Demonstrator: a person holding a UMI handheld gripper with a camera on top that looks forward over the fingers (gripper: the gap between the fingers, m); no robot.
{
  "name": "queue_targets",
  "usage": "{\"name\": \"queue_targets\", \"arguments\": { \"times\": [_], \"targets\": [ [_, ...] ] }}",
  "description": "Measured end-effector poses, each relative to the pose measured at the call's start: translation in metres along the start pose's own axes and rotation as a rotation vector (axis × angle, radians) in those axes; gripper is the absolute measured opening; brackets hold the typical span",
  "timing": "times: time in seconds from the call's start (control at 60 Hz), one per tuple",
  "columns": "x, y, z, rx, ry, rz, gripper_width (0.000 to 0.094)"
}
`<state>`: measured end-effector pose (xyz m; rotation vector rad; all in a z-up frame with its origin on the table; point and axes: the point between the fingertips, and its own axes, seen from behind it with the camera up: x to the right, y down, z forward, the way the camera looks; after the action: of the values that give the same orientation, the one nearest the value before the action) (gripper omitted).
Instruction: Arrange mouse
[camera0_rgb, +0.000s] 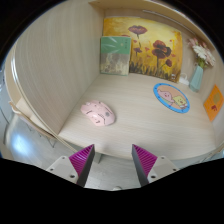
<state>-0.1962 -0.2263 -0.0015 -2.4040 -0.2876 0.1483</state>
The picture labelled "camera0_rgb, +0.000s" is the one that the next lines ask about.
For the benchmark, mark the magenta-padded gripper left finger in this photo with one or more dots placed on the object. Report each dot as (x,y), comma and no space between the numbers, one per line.
(76,165)

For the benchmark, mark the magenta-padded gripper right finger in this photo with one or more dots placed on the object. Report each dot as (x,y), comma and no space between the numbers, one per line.
(150,165)

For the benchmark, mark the pink computer mouse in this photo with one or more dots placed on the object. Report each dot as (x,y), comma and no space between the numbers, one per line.
(98,112)

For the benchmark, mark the round cartoon mouse pad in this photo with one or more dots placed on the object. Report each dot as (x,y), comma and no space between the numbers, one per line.
(171,97)

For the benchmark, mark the orange book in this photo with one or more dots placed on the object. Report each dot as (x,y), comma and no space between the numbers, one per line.
(214,102)

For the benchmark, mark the pale green vase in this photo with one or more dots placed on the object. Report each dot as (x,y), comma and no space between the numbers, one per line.
(196,78)

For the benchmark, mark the green cover book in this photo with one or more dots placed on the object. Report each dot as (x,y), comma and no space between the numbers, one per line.
(115,55)

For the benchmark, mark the poppy flower painting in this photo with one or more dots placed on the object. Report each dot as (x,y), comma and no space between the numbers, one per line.
(155,50)

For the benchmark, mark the pink and white flowers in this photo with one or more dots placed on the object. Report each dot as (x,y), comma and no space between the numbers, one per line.
(201,53)

